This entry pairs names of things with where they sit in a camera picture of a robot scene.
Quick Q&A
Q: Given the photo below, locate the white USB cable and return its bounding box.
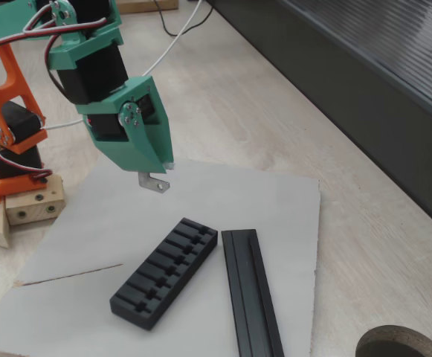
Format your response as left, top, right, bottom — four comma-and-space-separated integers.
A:
41, 0, 204, 131

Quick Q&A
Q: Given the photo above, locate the thin black cable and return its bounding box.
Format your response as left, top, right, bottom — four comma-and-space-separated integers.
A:
153, 0, 216, 37

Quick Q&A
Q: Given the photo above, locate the long tricolour servo wire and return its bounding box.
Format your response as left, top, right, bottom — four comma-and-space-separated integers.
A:
0, 7, 109, 149

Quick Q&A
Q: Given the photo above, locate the small metal L bracket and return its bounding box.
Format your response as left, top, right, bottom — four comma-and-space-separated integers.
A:
137, 172, 171, 195

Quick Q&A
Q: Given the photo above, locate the wooden block with screw holes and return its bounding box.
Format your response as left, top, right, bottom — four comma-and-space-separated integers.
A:
5, 174, 66, 227

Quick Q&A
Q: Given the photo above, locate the black slotted holder block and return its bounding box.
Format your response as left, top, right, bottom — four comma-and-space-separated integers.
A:
109, 217, 219, 331

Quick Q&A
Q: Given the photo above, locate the short tricolour servo wire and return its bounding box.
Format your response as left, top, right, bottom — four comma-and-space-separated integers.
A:
0, 143, 53, 184

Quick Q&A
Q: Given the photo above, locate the black aluminium profile rail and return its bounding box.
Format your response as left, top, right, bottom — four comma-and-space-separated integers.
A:
221, 228, 286, 357

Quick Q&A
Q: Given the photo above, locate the grey horizontal window blind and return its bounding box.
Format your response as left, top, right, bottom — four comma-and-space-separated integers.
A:
282, 0, 432, 123

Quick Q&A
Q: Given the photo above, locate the grey faced plywood board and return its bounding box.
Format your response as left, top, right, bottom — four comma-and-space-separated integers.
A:
0, 149, 321, 357

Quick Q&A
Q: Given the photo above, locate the light wooden plank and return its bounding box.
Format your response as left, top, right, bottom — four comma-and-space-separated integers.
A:
117, 0, 179, 15

